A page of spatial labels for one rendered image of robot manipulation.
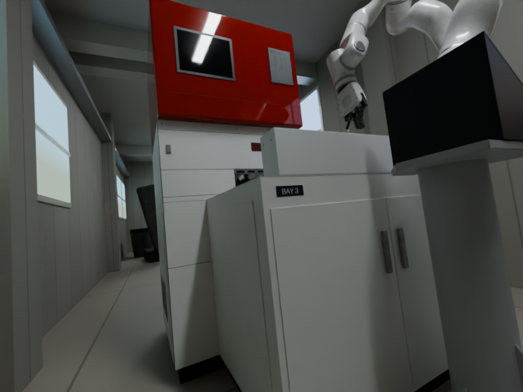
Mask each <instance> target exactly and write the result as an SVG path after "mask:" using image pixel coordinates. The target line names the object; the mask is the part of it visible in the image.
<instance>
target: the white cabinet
mask: <svg viewBox="0 0 523 392"><path fill-rule="evenodd" d="M206 204H207V212H208V222H209V239H210V248H211V258H212V275H213V284H214V293H215V303H216V320H217V329H218V339H219V354H220V356H221V358H222V359H223V361H224V362H225V364H226V366H227V371H228V373H229V374H230V376H231V377H232V379H233V381H234V382H235V384H236V386H237V388H238V390H239V391H240V392H432V391H434V390H435V389H437V388H438V387H439V386H440V385H442V384H443V383H445V382H447V381H448V380H449V379H450V374H449V369H448V360H447V355H446V349H445V344H444V335H443V330H442V325H441V315H440V311H439V305H438V300H437V290H436V286H435V281H434V275H433V266H432V260H431V256H430V247H429V241H428V236H427V231H426V222H425V217H424V211H423V203H422V197H421V192H420V187H419V178H418V174H417V175H408V176H392V175H391V174H365V175H337V176H309V177H260V178H258V179H256V180H253V181H251V182H249V183H247V184H244V185H242V186H240V187H237V188H235V189H233V190H231V191H228V192H226V193H224V194H221V195H219V196H216V197H214V198H212V199H209V200H208V201H206Z"/></svg>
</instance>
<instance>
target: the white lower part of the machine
mask: <svg viewBox="0 0 523 392"><path fill-rule="evenodd" d="M156 223H157V234H158V245H159V257H160V278H161V290H162V301H163V319H164V323H165V327H166V330H167V337H168V341H169V344H170V350H171V355H172V358H173V362H174V368H175V370H177V373H178V376H179V380H180V384H183V383H186V382H188V381H190V380H194V379H196V378H199V377H200V376H204V375H206V374H209V373H212V372H215V371H217V370H219V369H222V368H225V367H226V364H225V362H224V361H223V359H222V358H221V356H220V354H219V339H218V329H217V320H216V303H215V293H214V284H213V275H212V258H211V248H210V239H209V222H208V212H207V204H206V200H202V201H179V202H167V203H163V204H162V205H161V206H160V208H159V209H158V210H157V212H156Z"/></svg>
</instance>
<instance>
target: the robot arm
mask: <svg viewBox="0 0 523 392"><path fill-rule="evenodd" d="M411 3H412V0H372V1H371V2H370V3H369V4H368V5H366V6H364V7H363V8H361V9H359V10H357V11H356V12H355V13H353V15H352V16H351V18H350V20H349V22H348V25H347V27H346V30H345V33H344V34H343V37H342V40H341V43H340V45H339V49H337V50H335V51H333V52H332V53H331V54H330V55H329V56H328V57H327V61H326V62H327V65H328V69H329V71H330V75H331V77H332V81H333V84H334V87H335V91H336V92H335V93H336V94H338V96H337V102H338V106H339V113H340V115H341V117H344V118H345V121H346V122H348V121H353V122H354V124H355V127H356V129H363V128H365V124H364V121H363V111H364V109H365V108H366V107H367V98H366V96H365V94H364V92H363V90H362V88H361V87H360V85H359V83H358V82H357V79H356V76H355V68H356V67H357V65H358V64H359V63H360V62H361V61H362V60H363V58H364V56H365V54H366V53H367V49H368V46H369V41H368V39H367V38H366V37H365V34H366V32H367V30H368V29H369V28H370V27H371V26H372V25H373V24H374V22H375V20H376V19H377V17H378V16H379V15H380V13H381V11H382V9H383V8H384V6H385V26H386V30H387V31H388V32H389V33H390V34H391V35H394V36H397V35H400V34H402V33H404V32H406V31H407V30H409V29H410V28H413V29H416V30H418V31H421V32H423V33H425V34H426V35H427V36H428V37H429V38H430V39H431V40H432V42H433V44H434V46H435V47H436V49H437V50H438V52H439V55H438V57H437V58H440V57H441V56H443V55H445V54H446V53H448V52H449V51H451V50H453V49H455V48H456V47H458V46H459V45H461V44H463V43H464V42H466V41H467V40H469V39H471V38H473V37H474V36H476V35H477V34H479V33H481V32H483V31H485V32H486V34H487V35H488V37H489V38H490V39H491V37H492V35H493V31H494V29H495V26H496V24H497V20H498V17H499V15H500V11H501V9H502V6H503V3H504V0H460V1H459V2H458V4H457V5H456V6H455V9H454V11H453V12H452V10H451V9H450V8H449V7H448V6H447V5H446V4H444V3H443V2H439V1H437V0H420V1H418V2H417V3H416V4H414V5H413V6H412V7H411Z"/></svg>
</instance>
